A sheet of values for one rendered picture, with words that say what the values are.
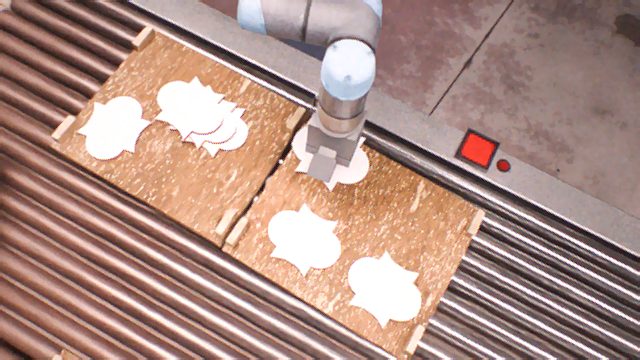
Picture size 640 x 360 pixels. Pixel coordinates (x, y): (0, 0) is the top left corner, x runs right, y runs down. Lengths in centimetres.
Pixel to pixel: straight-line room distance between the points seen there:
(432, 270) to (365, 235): 15
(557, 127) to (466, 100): 38
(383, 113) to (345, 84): 51
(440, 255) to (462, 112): 134
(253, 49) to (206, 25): 13
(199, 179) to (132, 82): 28
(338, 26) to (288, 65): 48
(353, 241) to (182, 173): 37
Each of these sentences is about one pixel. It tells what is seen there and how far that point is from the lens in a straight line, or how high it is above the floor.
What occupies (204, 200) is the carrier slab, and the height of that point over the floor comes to 94.
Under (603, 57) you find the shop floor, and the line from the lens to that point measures 291.
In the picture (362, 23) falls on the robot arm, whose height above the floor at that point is 135.
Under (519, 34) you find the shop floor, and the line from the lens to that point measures 282.
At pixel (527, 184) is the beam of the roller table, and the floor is 91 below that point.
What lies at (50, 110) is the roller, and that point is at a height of 92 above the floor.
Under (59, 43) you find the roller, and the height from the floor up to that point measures 92.
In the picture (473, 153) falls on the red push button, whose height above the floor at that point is 93.
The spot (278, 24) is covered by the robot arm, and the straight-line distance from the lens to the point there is 95.
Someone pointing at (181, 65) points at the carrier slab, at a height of 94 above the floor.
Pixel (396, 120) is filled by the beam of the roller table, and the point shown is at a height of 92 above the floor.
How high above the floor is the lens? 208
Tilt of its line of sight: 67 degrees down
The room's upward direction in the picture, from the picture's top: 9 degrees clockwise
